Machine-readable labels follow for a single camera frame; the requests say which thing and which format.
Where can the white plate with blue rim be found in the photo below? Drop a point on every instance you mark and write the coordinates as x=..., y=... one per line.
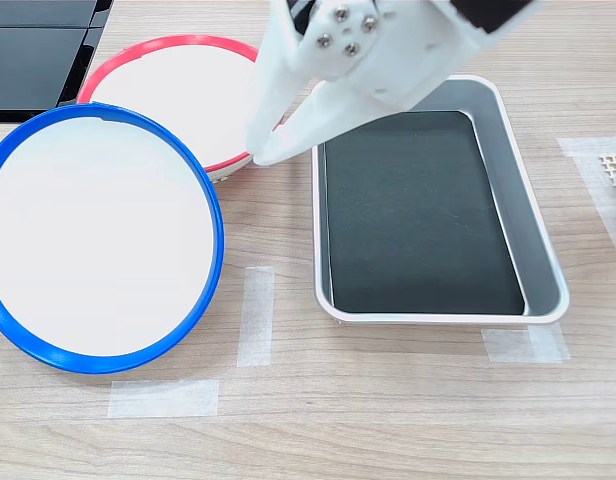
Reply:
x=98, y=235

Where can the white plate with red rim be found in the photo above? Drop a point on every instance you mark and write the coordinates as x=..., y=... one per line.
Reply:
x=178, y=85

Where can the black mat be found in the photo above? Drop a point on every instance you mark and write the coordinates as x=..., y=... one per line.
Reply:
x=413, y=225

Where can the translucent tape strip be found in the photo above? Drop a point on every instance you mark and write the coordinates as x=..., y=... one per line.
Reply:
x=256, y=320
x=513, y=345
x=163, y=398
x=588, y=146
x=600, y=200

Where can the steel tray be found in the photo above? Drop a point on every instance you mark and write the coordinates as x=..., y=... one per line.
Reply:
x=533, y=225

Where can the black glossy device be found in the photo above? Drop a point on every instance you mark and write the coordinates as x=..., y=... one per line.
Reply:
x=28, y=70

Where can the pale perforated base plate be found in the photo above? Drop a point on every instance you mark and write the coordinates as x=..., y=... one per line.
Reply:
x=613, y=162

